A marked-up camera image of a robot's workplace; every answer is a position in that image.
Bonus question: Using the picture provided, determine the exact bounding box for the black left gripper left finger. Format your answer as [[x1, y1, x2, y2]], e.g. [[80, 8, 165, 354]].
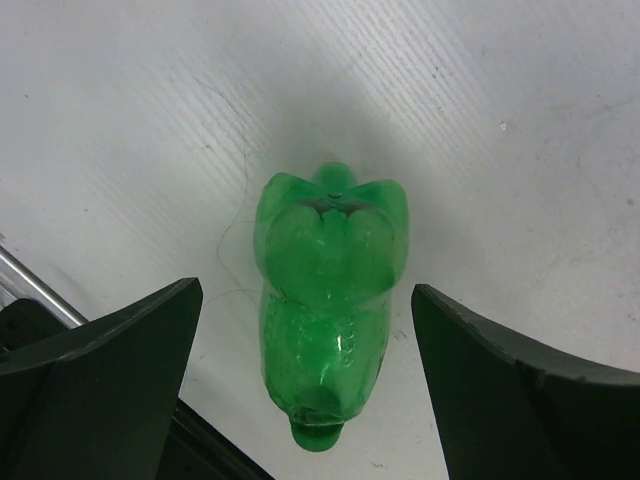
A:
[[1, 278, 203, 479]]

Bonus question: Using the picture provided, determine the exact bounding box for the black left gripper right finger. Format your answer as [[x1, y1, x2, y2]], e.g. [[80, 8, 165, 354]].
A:
[[411, 284, 639, 479]]

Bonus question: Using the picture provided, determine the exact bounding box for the green plastic bottle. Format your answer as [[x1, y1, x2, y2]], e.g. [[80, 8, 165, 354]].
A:
[[253, 162, 410, 452]]

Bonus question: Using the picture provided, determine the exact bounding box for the aluminium table edge rail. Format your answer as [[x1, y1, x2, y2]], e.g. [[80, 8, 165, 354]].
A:
[[0, 246, 89, 328]]

